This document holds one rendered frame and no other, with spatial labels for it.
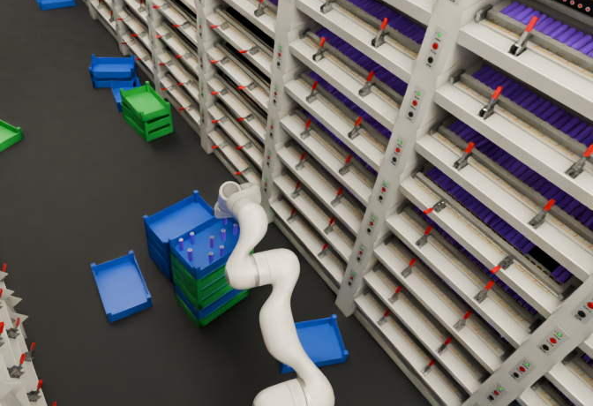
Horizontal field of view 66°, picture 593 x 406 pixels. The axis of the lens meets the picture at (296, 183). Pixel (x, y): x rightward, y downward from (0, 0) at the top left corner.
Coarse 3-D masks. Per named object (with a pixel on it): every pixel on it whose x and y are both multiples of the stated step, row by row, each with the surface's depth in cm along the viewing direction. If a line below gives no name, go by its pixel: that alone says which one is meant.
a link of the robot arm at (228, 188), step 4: (224, 184) 171; (228, 184) 171; (232, 184) 171; (236, 184) 172; (220, 188) 170; (224, 188) 170; (228, 188) 170; (232, 188) 171; (236, 188) 171; (240, 188) 172; (220, 192) 169; (224, 192) 170; (228, 192) 170; (232, 192) 170; (220, 196) 170; (224, 196) 169; (228, 196) 169; (220, 200) 173; (224, 200) 169; (220, 204) 177; (224, 204) 173; (224, 208) 178
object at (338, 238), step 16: (272, 176) 233; (288, 176) 236; (288, 192) 230; (304, 192) 228; (304, 208) 223; (320, 208) 221; (320, 224) 216; (336, 224) 214; (336, 240) 210; (352, 240) 208
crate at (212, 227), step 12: (192, 228) 194; (204, 228) 200; (216, 228) 202; (228, 228) 203; (204, 240) 197; (216, 240) 197; (228, 240) 198; (180, 252) 191; (192, 252) 191; (204, 252) 192; (216, 252) 193; (228, 252) 187; (192, 264) 187; (204, 264) 188; (216, 264) 186
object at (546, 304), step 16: (400, 176) 155; (416, 192) 156; (448, 208) 151; (448, 224) 148; (464, 224) 147; (464, 240) 144; (480, 240) 143; (480, 256) 142; (496, 256) 139; (528, 256) 138; (496, 272) 139; (512, 272) 136; (512, 288) 137; (528, 288) 132; (544, 288) 132; (576, 288) 131; (544, 304) 129; (560, 304) 124
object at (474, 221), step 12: (420, 180) 157; (444, 192) 152; (456, 204) 149; (456, 216) 148; (468, 216) 146; (480, 228) 143; (492, 240) 141; (504, 240) 139; (516, 252) 137; (528, 264) 134; (528, 276) 133; (540, 276) 132; (552, 288) 130
